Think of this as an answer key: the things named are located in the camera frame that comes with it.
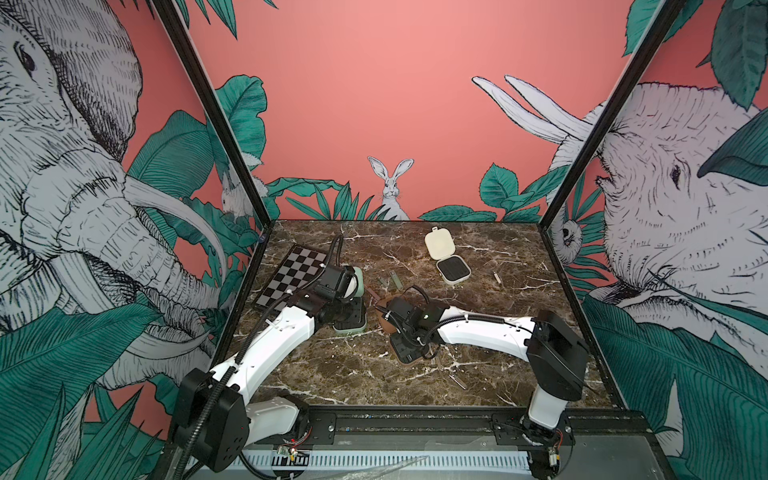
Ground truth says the brown clipper case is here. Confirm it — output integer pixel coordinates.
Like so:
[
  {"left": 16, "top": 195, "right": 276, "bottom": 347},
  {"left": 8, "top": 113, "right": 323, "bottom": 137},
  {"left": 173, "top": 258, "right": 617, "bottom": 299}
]
[{"left": 375, "top": 296, "right": 429, "bottom": 364}]

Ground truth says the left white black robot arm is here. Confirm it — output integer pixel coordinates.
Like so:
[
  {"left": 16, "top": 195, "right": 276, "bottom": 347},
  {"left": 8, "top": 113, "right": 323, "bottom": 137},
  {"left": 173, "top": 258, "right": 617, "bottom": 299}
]
[{"left": 166, "top": 263, "right": 365, "bottom": 479}]

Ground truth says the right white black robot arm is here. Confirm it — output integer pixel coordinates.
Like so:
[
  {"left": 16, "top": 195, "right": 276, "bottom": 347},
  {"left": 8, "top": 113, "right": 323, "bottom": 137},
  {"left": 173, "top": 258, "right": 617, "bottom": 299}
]
[{"left": 376, "top": 296, "right": 589, "bottom": 432}]

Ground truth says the mint green clipper case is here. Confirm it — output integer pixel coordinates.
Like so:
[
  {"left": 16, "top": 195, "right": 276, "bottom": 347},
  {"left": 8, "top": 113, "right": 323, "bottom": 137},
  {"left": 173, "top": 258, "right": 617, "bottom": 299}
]
[{"left": 333, "top": 289, "right": 367, "bottom": 336}]

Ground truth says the green large nail clipper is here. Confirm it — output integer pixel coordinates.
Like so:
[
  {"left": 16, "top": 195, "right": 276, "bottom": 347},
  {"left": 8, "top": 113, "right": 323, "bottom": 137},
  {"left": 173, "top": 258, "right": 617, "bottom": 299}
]
[{"left": 390, "top": 271, "right": 403, "bottom": 290}]

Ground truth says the brown nail clipper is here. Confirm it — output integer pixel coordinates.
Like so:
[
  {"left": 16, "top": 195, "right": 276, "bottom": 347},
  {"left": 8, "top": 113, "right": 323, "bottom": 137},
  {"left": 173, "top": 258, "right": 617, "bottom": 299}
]
[{"left": 449, "top": 374, "right": 467, "bottom": 390}]

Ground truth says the cream clipper case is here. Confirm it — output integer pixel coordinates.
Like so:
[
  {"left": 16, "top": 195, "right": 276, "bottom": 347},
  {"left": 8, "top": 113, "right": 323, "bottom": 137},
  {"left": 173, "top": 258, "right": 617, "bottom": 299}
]
[{"left": 424, "top": 226, "right": 471, "bottom": 285}]

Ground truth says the black white checkerboard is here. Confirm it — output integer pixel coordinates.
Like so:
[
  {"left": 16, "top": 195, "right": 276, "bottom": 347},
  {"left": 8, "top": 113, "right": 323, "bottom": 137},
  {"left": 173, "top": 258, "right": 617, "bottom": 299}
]
[{"left": 252, "top": 244, "right": 327, "bottom": 311}]

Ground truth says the white perforated strip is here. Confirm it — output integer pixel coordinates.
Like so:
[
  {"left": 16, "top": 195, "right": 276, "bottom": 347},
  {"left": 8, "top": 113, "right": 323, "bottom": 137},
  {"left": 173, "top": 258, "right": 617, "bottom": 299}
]
[{"left": 245, "top": 450, "right": 530, "bottom": 474}]

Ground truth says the black aluminium front rail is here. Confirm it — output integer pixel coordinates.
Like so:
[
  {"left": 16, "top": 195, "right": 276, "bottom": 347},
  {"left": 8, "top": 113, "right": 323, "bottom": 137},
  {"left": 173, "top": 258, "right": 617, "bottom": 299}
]
[{"left": 255, "top": 405, "right": 649, "bottom": 450}]

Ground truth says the right black frame post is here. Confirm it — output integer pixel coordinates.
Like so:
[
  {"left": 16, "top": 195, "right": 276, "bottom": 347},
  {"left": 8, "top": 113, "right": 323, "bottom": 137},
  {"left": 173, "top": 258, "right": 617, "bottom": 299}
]
[{"left": 537, "top": 0, "right": 686, "bottom": 233}]

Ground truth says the black frame post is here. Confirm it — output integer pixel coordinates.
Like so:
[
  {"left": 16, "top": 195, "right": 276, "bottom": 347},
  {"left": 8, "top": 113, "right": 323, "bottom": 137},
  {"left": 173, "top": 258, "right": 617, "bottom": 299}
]
[
  {"left": 537, "top": 0, "right": 686, "bottom": 233},
  {"left": 152, "top": 0, "right": 272, "bottom": 230}
]

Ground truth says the left black frame post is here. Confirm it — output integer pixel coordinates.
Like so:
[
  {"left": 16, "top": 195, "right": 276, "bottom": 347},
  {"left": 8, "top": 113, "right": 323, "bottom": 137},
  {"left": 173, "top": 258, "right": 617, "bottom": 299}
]
[{"left": 152, "top": 0, "right": 272, "bottom": 230}]

